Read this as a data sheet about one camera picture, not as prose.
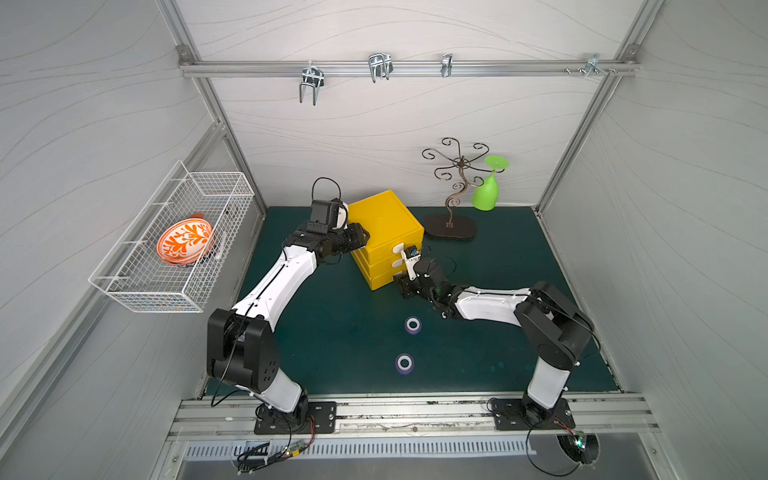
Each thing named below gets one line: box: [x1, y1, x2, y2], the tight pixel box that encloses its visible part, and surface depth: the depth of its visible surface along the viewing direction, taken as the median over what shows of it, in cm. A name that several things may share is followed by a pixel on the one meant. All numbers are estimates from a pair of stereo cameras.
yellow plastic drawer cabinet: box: [348, 190, 425, 291], surface depth 90 cm
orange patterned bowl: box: [157, 213, 213, 266], surface depth 67 cm
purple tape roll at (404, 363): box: [395, 353, 415, 375], surface depth 84 cm
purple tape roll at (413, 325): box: [404, 316, 422, 335], surface depth 91 cm
